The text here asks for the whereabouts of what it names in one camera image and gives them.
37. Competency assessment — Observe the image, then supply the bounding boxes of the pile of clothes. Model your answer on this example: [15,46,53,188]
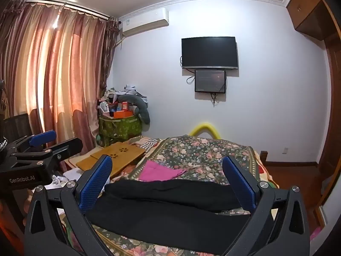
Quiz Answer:
[98,85,148,112]

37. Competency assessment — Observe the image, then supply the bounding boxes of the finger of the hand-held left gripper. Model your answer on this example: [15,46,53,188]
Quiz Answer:
[11,137,84,172]
[7,129,57,153]

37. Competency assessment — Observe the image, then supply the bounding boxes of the black pants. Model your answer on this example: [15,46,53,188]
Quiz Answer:
[87,179,275,240]

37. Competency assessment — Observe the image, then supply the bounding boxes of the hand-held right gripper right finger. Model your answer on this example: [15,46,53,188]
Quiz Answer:
[222,155,311,256]

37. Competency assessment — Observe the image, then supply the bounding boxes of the yellow foam tube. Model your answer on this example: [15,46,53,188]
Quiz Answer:
[189,123,220,138]

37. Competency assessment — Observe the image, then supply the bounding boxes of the green storage box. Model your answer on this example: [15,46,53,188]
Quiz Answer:
[98,115,143,148]

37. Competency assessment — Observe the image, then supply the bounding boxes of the pink curtain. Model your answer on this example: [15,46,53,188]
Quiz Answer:
[0,0,120,166]

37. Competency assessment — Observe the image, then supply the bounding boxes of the striped cloth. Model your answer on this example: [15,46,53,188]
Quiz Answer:
[136,137,162,150]

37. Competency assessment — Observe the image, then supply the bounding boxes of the floral blanket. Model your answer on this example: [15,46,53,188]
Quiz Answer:
[62,135,280,256]

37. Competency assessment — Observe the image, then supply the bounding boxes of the small wall monitor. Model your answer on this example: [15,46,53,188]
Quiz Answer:
[194,69,227,93]

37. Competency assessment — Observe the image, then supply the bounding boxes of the wooden lap desk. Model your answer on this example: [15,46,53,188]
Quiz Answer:
[76,142,146,178]

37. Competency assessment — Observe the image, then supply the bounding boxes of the black mesh chair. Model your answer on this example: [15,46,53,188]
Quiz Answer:
[2,113,34,142]

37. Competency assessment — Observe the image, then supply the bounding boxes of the pink cloth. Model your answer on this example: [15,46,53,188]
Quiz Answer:
[139,160,187,182]

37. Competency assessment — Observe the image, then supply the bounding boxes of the white air conditioner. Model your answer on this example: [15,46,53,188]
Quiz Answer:
[118,7,169,37]

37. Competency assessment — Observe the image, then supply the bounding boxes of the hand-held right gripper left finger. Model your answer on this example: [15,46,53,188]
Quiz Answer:
[23,155,115,256]

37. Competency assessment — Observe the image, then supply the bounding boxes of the black wall television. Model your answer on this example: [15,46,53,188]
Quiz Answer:
[181,36,239,70]

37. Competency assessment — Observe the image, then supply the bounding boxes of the wooden wardrobe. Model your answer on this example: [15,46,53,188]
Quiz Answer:
[286,0,333,41]

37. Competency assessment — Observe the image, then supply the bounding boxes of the orange box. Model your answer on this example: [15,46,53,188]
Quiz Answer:
[112,110,134,119]

